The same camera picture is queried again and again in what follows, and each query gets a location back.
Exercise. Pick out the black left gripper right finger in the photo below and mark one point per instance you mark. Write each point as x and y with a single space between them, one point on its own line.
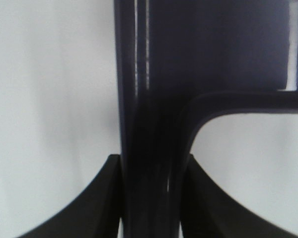
208 212

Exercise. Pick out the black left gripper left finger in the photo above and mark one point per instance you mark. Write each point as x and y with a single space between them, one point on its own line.
95 213

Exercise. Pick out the grey plastic dustpan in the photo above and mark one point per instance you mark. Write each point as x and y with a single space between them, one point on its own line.
180 64

